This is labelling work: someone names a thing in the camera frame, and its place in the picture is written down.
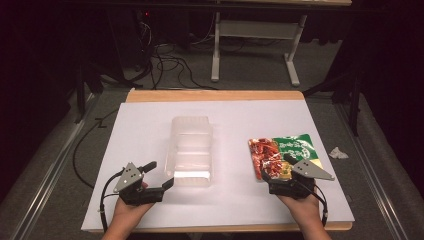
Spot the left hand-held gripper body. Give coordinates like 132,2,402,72
113,162,165,206

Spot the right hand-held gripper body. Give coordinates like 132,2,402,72
268,159,336,200

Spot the red and green snack packet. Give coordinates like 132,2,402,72
247,133,324,181

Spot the clear plastic container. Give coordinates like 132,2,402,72
164,115,214,188

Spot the person's right hand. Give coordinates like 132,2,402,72
276,190,323,228

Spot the person's left hand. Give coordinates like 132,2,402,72
110,181,156,229

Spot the crumpled white paper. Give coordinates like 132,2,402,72
328,146,350,160

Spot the white paper sheet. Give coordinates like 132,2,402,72
80,99,356,232

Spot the black metal stand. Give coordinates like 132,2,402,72
73,59,105,125
301,66,365,138

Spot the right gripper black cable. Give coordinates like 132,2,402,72
294,179,330,228

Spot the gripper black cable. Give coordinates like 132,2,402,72
98,169,125,234
294,179,330,228

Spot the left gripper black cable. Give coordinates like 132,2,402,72
98,169,125,234

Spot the long black floor cable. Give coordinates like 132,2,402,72
71,108,120,190

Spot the metal floor rail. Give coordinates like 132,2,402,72
334,101,413,240
9,93,101,240

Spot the bundle of black floor cables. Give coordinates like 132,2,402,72
133,19,219,92

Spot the white metal desk frame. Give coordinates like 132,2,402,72
210,0,353,88

